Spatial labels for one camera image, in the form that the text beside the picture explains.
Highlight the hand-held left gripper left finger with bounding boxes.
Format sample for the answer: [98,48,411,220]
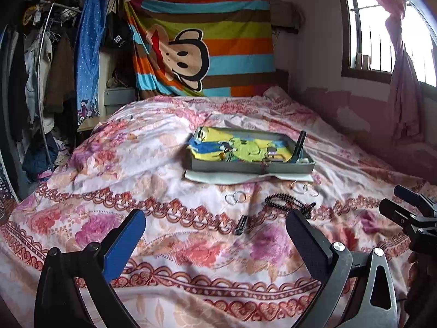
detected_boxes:
[34,209,147,328]

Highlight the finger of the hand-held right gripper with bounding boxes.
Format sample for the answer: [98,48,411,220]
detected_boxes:
[394,185,437,212]
[379,198,437,236]

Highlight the brown cloth on shelf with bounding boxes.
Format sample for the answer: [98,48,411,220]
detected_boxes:
[270,0,304,35]

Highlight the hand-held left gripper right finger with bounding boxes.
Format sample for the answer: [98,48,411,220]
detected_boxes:
[286,210,398,328]

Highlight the white bedside cabinet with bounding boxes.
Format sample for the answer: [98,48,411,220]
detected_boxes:
[102,87,137,115]

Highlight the black band with blue clasp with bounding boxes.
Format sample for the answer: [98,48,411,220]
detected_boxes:
[290,130,307,163]

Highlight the barred window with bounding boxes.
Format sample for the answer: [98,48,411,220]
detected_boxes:
[341,0,437,87]

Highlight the brown headboard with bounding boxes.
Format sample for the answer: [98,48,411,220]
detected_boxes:
[275,68,290,91]

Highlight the small boxes on window sill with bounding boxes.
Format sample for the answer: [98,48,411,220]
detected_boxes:
[355,53,371,71]

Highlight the person's right hand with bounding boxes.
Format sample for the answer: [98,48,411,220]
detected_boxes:
[404,251,437,328]

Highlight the yellow blue cartoon cloth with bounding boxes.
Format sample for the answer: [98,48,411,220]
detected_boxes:
[188,127,297,163]

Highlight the white paper sheet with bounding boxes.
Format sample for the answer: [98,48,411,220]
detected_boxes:
[184,170,315,182]

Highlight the pile of dark clothes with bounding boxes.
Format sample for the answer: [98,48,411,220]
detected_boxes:
[22,133,72,181]

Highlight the striped monkey blanket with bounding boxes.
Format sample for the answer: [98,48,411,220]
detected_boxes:
[123,0,276,99]

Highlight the grey metal box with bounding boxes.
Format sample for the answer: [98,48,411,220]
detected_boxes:
[186,126,315,181]

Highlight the blue fabric wardrobe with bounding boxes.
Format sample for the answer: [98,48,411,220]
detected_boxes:
[0,0,106,212]

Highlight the pink curtain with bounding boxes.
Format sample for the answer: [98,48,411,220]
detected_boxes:
[352,0,427,142]

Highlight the pink floral bed sheet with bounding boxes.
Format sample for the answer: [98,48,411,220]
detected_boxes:
[0,87,437,328]

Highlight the black bead necklace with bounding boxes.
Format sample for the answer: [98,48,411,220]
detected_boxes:
[263,194,316,219]

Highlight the row of hanging clothes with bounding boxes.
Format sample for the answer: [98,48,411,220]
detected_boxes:
[7,0,81,140]

